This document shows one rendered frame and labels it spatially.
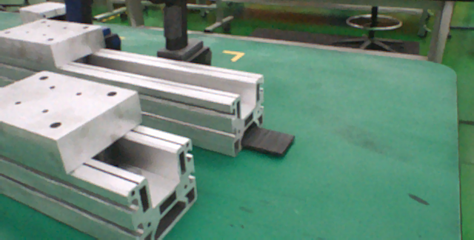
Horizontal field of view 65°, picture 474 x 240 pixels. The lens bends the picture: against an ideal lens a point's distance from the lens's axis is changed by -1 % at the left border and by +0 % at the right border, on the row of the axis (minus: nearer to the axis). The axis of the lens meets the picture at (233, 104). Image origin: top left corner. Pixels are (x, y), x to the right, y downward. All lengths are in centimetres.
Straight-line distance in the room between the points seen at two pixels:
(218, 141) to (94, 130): 18
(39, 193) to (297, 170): 30
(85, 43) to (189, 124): 26
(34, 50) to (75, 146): 34
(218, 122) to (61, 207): 21
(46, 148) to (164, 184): 12
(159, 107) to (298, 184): 22
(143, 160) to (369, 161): 29
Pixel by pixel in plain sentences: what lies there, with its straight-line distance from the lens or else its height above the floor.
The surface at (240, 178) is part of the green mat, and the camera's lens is 48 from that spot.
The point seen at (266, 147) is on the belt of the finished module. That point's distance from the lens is 52.
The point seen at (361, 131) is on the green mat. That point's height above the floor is 78.
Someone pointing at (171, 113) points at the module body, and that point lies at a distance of 54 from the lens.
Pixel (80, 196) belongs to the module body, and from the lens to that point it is 41.
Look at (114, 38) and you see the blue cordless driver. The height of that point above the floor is 82.
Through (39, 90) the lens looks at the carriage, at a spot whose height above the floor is 90.
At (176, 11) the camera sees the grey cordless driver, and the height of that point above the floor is 92.
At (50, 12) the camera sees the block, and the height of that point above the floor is 87.
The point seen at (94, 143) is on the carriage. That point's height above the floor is 88.
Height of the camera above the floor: 108
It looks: 27 degrees down
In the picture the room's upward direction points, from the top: 3 degrees counter-clockwise
